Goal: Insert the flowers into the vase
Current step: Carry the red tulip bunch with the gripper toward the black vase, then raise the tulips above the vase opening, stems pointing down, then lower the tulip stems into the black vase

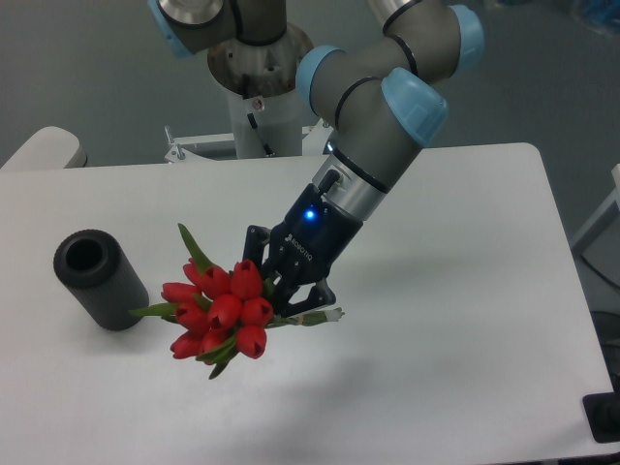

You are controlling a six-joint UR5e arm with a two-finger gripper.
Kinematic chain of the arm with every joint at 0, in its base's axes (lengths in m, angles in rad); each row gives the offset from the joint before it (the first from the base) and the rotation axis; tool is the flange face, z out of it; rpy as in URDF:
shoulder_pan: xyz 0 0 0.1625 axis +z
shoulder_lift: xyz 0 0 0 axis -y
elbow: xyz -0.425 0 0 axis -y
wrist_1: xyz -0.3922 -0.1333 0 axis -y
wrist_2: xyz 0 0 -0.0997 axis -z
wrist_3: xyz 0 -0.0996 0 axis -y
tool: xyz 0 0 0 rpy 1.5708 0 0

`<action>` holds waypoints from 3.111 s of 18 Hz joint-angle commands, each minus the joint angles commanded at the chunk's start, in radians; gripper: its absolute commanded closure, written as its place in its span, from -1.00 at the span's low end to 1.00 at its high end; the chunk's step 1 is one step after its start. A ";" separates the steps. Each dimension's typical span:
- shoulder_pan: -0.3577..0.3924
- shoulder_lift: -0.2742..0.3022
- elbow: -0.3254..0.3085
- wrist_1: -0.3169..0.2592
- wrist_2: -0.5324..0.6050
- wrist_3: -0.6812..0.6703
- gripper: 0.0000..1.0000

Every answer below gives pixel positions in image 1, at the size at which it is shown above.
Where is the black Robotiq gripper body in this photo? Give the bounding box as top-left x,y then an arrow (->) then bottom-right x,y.
262,184 -> 362,289

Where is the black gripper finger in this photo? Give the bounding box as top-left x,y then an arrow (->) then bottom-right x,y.
243,225 -> 271,264
278,279 -> 336,318

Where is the red tulip bouquet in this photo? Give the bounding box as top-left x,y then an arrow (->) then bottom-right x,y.
129,224 -> 345,379

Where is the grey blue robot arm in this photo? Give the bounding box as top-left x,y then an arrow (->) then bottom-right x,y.
149,1 -> 484,317

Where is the black ribbed cylindrical vase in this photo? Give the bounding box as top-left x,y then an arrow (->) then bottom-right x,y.
53,230 -> 149,331

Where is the white chair armrest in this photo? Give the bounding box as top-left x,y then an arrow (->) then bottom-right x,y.
1,126 -> 88,172

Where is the white furniture at right edge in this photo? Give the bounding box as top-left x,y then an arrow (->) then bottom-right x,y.
569,165 -> 619,257

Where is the black device at table edge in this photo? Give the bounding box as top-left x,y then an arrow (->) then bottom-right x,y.
582,392 -> 619,444

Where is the blue object top right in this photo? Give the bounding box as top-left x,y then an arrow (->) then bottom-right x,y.
575,0 -> 619,34

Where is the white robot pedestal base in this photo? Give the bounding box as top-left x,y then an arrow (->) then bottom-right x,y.
165,23 -> 333,163

